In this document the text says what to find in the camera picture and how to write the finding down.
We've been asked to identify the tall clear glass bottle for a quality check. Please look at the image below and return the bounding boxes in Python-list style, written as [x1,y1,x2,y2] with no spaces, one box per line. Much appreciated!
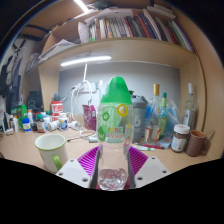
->
[182,82,199,132]

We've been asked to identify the white bottle with blue label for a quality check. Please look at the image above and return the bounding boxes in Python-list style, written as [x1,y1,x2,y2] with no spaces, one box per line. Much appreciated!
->
[58,113,69,132]

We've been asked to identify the brown mug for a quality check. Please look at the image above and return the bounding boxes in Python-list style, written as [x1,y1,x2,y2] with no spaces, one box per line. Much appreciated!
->
[185,129,209,158]

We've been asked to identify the gold-capped clear glass bottle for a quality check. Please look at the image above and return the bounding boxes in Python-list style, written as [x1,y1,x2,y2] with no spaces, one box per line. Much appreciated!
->
[143,83,163,144]

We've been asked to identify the green glass bottle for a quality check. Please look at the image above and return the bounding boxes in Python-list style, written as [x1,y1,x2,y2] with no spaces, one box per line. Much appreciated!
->
[158,92,169,139]

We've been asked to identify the magenta packet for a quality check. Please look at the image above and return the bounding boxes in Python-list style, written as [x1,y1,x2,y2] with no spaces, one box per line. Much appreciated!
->
[82,104,98,132]

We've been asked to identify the white mug with green rim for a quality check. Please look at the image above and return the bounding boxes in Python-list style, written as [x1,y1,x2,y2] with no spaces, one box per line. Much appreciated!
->
[34,133,69,174]

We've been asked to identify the dark hanging clothes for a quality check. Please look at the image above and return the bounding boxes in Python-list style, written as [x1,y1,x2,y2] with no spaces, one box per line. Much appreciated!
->
[0,36,26,114]

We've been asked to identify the red pen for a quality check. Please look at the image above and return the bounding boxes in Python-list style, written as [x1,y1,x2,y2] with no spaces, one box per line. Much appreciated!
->
[143,143,164,150]

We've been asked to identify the white cable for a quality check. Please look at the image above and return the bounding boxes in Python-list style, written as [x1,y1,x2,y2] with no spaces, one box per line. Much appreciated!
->
[64,79,103,141]

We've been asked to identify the blue-capped white bottle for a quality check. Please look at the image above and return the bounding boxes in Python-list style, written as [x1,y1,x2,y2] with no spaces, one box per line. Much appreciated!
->
[22,117,32,133]

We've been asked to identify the black case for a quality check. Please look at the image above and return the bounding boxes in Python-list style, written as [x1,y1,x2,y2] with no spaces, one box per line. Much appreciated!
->
[26,90,44,113]

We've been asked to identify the small white bottle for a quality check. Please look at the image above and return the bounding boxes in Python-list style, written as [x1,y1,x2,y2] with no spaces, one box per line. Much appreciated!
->
[47,120,60,132]

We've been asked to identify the small white roll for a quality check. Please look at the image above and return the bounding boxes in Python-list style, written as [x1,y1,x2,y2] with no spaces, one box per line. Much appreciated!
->
[68,120,83,132]

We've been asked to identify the green plastic bottle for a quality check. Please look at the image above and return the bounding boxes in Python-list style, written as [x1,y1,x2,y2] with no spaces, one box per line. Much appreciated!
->
[16,104,28,129]

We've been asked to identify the red-labelled white canister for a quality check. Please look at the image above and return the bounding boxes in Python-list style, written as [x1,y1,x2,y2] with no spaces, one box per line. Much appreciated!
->
[50,100,64,122]

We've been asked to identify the grey tumbler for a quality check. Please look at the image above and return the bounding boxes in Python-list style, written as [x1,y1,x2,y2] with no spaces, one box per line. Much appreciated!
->
[130,94,149,135]

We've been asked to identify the dark brown green-capped bottle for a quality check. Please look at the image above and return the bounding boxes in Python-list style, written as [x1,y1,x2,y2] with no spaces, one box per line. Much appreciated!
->
[36,114,46,134]

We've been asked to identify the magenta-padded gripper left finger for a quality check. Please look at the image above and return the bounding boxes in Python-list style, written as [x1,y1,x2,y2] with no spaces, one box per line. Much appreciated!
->
[55,145,100,189]

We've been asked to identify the blue plastic bag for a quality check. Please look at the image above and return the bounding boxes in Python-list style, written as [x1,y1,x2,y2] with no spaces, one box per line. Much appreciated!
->
[146,98,184,149]

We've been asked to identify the white-lidded brown jar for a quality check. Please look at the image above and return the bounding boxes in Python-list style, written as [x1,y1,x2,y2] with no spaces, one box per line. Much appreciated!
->
[170,123,191,154]

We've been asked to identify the under-shelf light strip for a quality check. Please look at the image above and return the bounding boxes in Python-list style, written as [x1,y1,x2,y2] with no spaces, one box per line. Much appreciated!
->
[60,54,113,68]

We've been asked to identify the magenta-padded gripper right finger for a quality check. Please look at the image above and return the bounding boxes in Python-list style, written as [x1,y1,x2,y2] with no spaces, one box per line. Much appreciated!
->
[128,145,172,189]

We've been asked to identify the clear green-capped drink bottle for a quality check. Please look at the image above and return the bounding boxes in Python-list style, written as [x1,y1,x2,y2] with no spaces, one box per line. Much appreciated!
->
[95,76,135,192]

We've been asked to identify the wooden shelf unit with books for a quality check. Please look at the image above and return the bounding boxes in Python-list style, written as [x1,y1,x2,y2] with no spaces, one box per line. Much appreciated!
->
[24,0,201,68]

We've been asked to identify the ceiling tube light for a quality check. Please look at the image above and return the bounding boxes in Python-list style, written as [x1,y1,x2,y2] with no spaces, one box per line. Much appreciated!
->
[73,0,90,14]

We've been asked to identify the wooden wardrobe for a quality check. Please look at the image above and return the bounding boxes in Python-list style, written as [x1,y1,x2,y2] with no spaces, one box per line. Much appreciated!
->
[194,19,224,161]

